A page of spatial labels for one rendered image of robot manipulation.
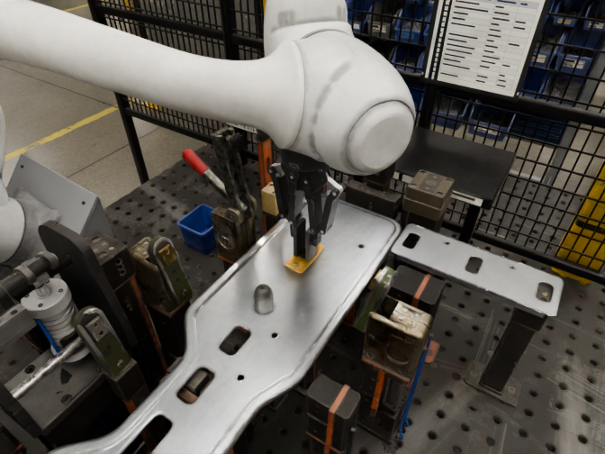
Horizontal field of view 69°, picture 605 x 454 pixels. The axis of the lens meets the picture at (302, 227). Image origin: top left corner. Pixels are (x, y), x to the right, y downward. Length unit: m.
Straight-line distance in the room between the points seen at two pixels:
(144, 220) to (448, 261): 0.94
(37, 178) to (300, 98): 0.95
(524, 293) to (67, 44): 0.74
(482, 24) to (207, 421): 0.91
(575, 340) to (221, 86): 1.03
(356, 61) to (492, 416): 0.80
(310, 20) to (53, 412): 0.63
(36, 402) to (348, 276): 0.51
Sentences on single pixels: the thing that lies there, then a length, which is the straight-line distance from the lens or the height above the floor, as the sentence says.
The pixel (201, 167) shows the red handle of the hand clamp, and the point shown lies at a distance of 0.83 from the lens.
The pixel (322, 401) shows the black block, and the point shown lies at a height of 0.99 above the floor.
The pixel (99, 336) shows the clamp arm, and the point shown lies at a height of 1.07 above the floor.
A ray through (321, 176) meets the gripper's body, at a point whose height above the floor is 1.20.
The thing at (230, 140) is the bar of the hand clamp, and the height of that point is 1.21.
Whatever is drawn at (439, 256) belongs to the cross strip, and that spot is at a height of 1.00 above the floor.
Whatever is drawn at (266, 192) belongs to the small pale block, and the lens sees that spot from 0.86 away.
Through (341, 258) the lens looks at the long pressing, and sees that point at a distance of 0.81.
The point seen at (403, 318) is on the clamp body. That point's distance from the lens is 0.68.
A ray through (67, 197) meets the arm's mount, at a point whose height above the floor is 0.95.
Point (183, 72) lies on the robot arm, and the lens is 0.42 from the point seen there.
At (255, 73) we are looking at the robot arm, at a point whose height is 1.42.
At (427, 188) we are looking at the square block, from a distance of 0.91.
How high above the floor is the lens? 1.57
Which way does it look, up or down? 41 degrees down
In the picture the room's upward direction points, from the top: straight up
